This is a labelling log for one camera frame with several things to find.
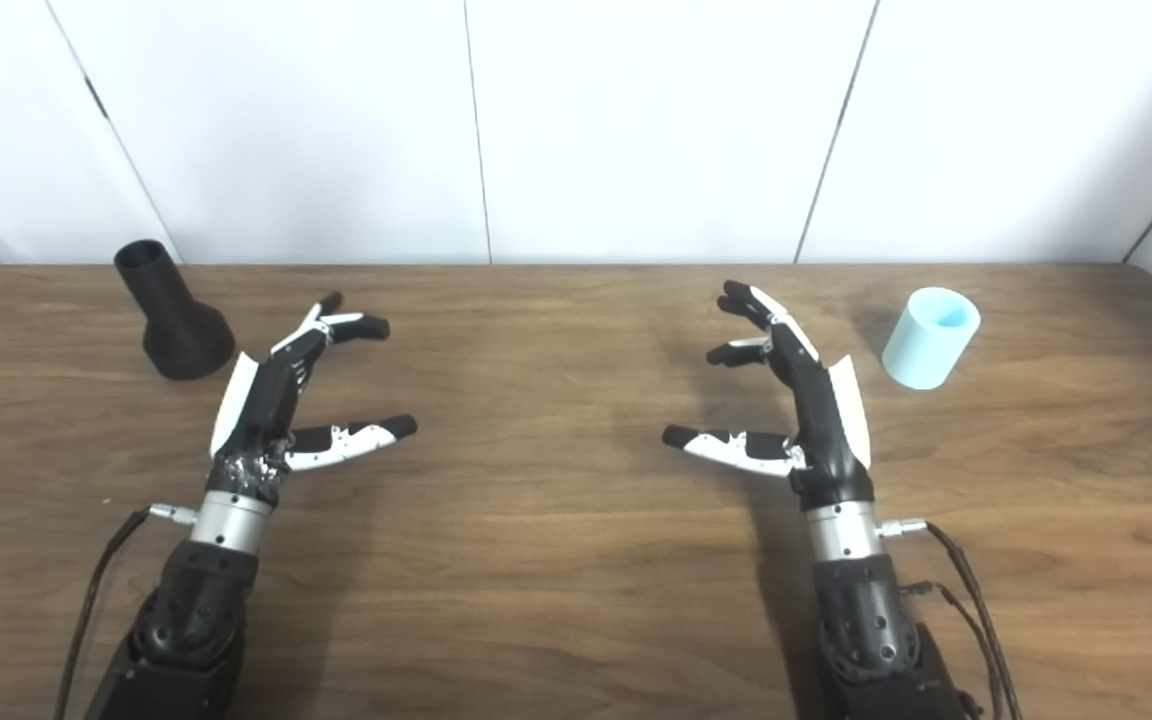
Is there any thin braided right arm cable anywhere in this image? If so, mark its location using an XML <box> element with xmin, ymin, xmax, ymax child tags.
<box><xmin>901</xmin><ymin>580</ymin><xmax>1002</xmax><ymax>720</ymax></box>

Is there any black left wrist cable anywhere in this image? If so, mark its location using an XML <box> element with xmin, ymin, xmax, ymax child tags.
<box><xmin>54</xmin><ymin>505</ymin><xmax>199</xmax><ymax>720</ymax></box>

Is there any thick black right wrist cable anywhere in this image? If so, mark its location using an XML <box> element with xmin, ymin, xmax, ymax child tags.
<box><xmin>881</xmin><ymin>517</ymin><xmax>1022</xmax><ymax>720</ymax></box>

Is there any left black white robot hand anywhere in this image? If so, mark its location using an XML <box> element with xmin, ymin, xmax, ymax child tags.
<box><xmin>206</xmin><ymin>290</ymin><xmax>419</xmax><ymax>504</ymax></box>

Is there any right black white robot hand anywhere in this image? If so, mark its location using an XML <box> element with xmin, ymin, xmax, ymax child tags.
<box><xmin>662</xmin><ymin>280</ymin><xmax>877</xmax><ymax>511</ymax></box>

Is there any light-blue hose piece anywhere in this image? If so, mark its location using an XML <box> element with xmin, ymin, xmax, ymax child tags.
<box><xmin>881</xmin><ymin>287</ymin><xmax>982</xmax><ymax>391</ymax></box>

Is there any black flared nozzle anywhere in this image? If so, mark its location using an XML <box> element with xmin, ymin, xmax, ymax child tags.
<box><xmin>114</xmin><ymin>240</ymin><xmax>237</xmax><ymax>381</ymax></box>

